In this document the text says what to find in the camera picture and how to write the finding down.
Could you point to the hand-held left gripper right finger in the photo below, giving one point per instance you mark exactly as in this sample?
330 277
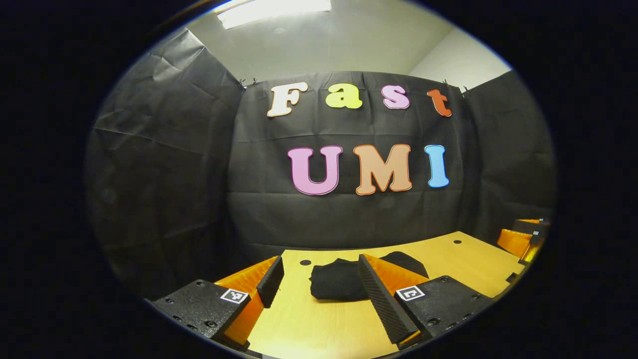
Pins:
381 299

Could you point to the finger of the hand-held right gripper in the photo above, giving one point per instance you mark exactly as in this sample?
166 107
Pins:
513 242

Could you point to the black backdrop cloth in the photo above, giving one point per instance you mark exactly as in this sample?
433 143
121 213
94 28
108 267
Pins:
174 174

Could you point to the black buttoned shirt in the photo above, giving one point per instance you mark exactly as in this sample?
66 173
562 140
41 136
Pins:
334 279

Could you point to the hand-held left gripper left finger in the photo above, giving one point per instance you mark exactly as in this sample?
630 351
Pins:
271 281

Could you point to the ceiling light panel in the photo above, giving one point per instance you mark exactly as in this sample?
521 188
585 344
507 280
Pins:
274 10

